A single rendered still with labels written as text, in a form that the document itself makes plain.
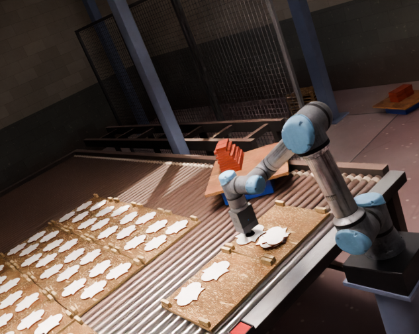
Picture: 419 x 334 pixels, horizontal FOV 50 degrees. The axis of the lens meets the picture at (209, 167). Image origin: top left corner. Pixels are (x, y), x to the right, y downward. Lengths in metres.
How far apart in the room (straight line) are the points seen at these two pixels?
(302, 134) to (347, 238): 0.40
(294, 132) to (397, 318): 0.89
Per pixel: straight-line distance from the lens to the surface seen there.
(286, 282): 1.93
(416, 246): 1.85
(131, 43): 3.67
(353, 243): 1.64
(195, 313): 1.94
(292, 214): 2.32
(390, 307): 1.96
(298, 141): 1.50
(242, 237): 1.99
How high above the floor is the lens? 2.06
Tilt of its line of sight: 20 degrees down
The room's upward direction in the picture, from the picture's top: 22 degrees counter-clockwise
